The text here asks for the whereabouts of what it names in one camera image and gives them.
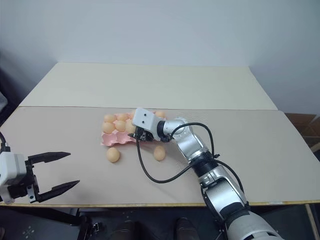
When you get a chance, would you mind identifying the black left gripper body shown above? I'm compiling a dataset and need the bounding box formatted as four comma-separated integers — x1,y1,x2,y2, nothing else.
7,159,41,204

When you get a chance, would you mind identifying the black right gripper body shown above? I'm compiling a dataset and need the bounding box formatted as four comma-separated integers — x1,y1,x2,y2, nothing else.
127,125,155,143

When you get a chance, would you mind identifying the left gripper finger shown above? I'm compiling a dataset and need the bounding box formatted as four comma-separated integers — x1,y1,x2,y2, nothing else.
27,151,72,165
37,179,81,203

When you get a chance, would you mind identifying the pink egg carton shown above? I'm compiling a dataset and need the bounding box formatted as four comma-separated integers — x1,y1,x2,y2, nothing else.
99,109,169,147

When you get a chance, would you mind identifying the black base with white marks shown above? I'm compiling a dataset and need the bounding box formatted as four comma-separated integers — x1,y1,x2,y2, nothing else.
0,206,91,240

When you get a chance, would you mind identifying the dark rounded brown shape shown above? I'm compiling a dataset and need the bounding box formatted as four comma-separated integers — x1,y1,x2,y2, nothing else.
175,216,199,240

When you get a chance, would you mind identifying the brown cardboard box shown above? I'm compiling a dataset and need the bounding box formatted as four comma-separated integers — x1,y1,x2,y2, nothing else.
284,112,320,153

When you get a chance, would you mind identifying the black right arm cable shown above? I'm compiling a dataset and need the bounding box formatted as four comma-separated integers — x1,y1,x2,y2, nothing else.
135,122,251,209

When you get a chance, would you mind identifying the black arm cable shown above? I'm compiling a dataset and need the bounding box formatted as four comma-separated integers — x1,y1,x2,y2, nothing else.
135,122,251,209
0,130,11,152

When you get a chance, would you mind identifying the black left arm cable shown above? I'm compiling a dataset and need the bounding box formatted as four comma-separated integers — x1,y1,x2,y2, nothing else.
0,130,11,152

